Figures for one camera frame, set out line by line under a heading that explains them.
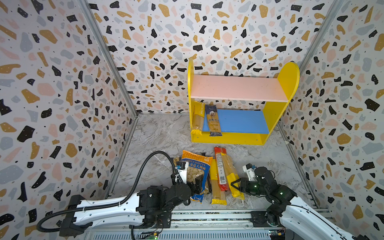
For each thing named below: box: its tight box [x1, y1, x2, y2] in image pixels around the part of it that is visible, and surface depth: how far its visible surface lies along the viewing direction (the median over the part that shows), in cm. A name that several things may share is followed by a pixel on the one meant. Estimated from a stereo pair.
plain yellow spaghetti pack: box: [220, 152, 245, 200], surface depth 81 cm
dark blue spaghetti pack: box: [205, 104, 223, 137], surface depth 96 cm
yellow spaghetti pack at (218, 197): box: [210, 159, 228, 206], surface depth 83 cm
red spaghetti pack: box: [214, 146, 230, 192], surface depth 89 cm
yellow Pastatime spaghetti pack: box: [191, 101, 206, 135], surface depth 97 cm
